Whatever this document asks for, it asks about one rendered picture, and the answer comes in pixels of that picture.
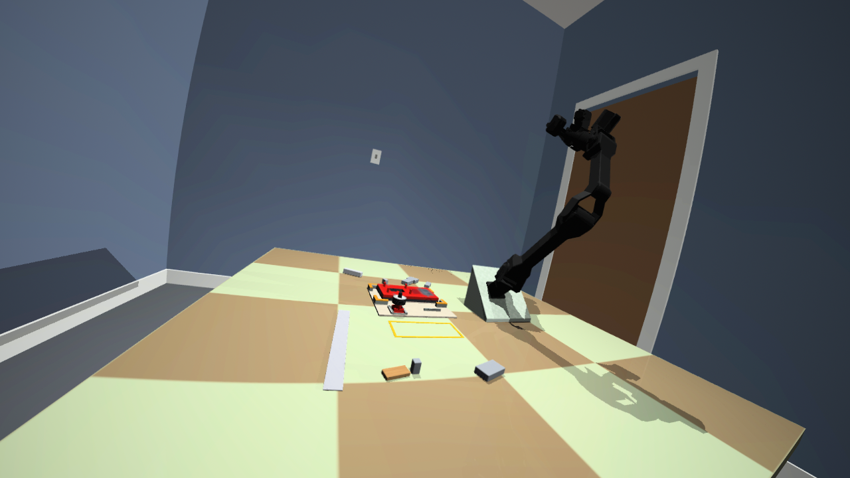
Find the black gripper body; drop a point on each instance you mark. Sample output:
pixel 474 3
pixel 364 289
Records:
pixel 569 135

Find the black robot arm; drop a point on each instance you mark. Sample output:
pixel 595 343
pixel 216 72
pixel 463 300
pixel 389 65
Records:
pixel 573 221

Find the orange-brown flat block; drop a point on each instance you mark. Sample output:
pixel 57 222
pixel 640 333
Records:
pixel 393 373

